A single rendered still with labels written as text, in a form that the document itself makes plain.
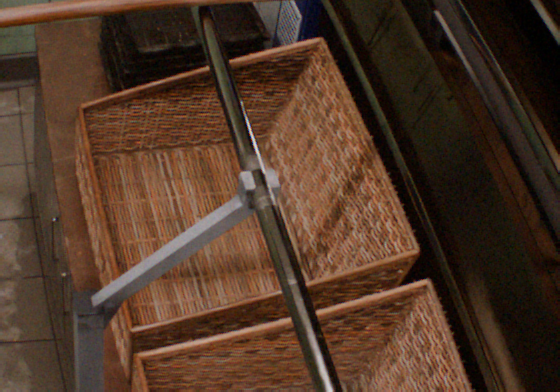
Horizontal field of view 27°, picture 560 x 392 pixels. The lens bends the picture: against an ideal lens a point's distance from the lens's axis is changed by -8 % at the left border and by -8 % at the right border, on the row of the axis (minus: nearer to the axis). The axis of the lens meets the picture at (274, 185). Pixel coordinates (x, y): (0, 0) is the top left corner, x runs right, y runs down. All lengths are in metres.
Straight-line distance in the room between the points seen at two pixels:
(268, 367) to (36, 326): 0.98
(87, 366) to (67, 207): 0.61
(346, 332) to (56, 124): 0.83
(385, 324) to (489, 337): 0.29
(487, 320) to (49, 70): 1.24
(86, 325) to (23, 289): 1.24
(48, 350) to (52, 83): 0.65
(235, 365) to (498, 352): 0.47
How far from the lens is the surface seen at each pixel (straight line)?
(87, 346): 1.73
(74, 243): 2.25
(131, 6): 1.77
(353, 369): 2.06
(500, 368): 1.72
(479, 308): 1.77
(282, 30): 2.57
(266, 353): 1.95
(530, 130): 1.32
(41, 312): 2.88
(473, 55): 1.43
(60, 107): 2.52
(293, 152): 2.36
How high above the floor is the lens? 2.26
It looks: 44 degrees down
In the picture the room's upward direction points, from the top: 11 degrees clockwise
